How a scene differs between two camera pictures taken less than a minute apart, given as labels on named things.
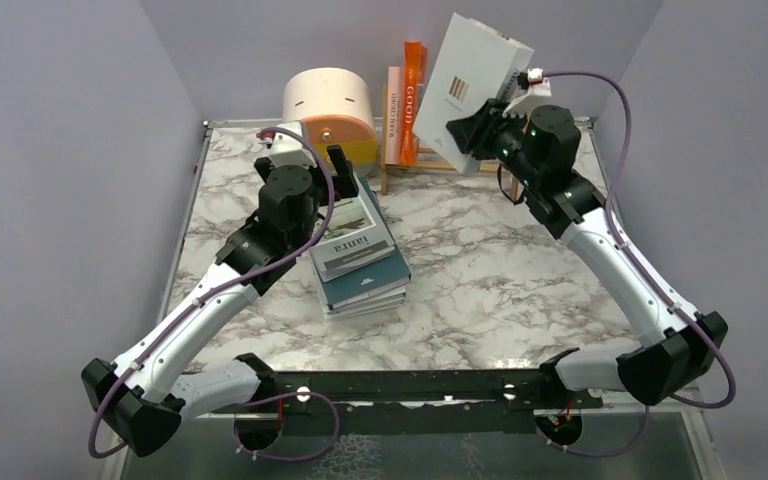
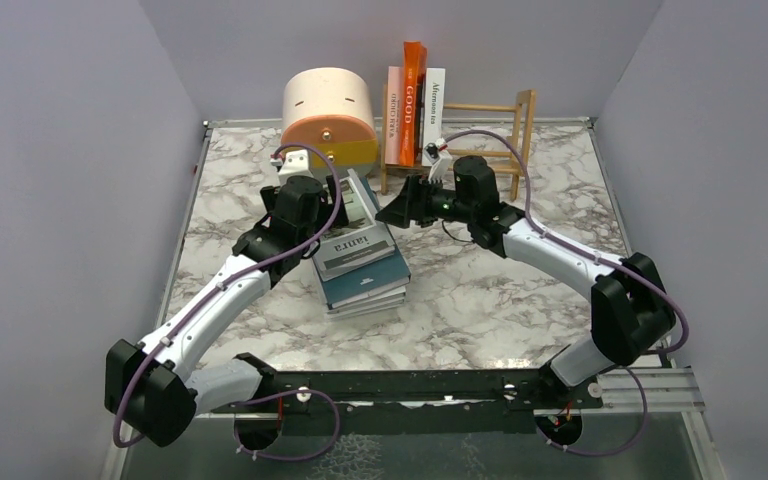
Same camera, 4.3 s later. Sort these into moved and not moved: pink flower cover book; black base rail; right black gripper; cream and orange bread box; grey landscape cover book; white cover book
Moved: right black gripper; white cover book
Not moved: cream and orange bread box; grey landscape cover book; pink flower cover book; black base rail
